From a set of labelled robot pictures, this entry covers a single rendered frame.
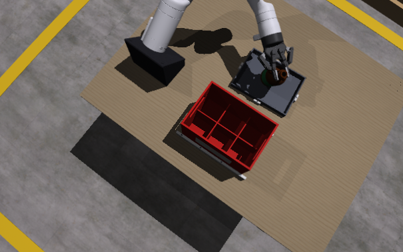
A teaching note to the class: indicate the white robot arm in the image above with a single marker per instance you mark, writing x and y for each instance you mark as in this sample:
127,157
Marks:
163,24

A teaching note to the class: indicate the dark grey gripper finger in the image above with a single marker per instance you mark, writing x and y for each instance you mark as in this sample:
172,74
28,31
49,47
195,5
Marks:
272,65
286,62

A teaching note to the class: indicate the red divided crate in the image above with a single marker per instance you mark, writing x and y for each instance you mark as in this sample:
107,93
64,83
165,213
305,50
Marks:
228,128

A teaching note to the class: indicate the brown bottle with green label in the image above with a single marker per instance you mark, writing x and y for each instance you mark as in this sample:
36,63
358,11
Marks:
267,78

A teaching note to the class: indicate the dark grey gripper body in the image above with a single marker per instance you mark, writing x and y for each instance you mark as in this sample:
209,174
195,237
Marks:
273,42

